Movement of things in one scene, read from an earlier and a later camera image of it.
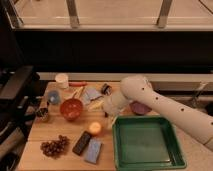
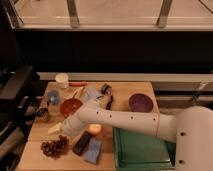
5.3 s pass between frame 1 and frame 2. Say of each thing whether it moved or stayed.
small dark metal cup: stayed
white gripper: moved
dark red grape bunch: stayed
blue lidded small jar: stayed
